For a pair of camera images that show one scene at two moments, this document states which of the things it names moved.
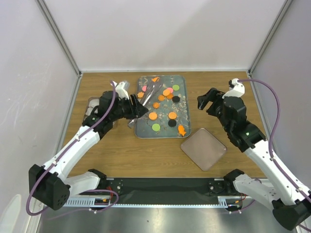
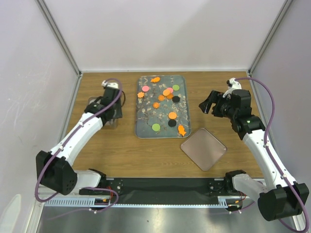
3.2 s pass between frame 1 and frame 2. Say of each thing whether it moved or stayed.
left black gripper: moved
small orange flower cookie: stayed
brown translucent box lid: stayed
